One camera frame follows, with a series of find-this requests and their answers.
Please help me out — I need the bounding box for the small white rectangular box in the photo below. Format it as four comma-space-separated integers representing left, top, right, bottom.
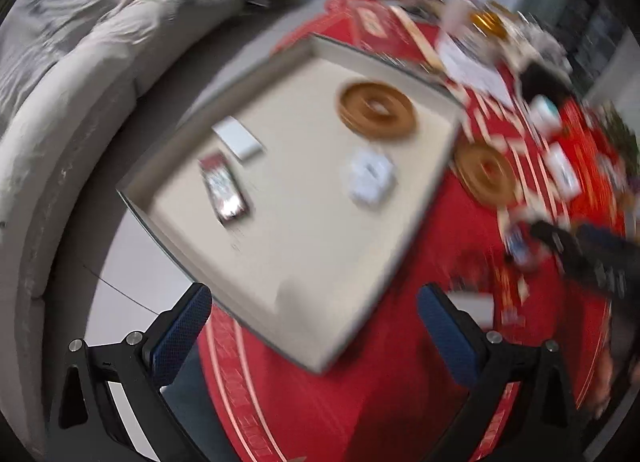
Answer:
212, 116, 264, 162

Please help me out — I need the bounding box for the round red tablecloth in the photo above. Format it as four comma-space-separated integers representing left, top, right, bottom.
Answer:
196, 0, 629, 462

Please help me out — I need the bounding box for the brown disc on table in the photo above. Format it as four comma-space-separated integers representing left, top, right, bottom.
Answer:
454, 141, 516, 208

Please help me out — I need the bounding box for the person's right hand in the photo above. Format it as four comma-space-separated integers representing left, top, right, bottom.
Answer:
580, 343, 625, 419

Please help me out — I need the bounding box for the brown disc with hole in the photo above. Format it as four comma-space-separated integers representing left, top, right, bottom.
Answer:
336, 81, 418, 140

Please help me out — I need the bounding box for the white teal lid jar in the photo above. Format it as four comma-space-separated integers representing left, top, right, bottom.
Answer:
528, 95, 562, 138

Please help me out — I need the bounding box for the long red gift box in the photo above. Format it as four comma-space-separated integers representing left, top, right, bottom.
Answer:
324, 0, 445, 74

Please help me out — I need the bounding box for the red patterned card box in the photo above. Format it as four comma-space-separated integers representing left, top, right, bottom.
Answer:
198, 152, 250, 225

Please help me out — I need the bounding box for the white flat card box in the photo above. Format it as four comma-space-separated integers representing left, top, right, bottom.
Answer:
448, 291, 495, 331

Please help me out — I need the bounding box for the large shallow white tray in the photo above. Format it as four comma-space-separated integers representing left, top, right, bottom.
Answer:
118, 36, 464, 373

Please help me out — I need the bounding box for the grey curved sofa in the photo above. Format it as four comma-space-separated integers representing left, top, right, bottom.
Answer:
1, 0, 270, 453

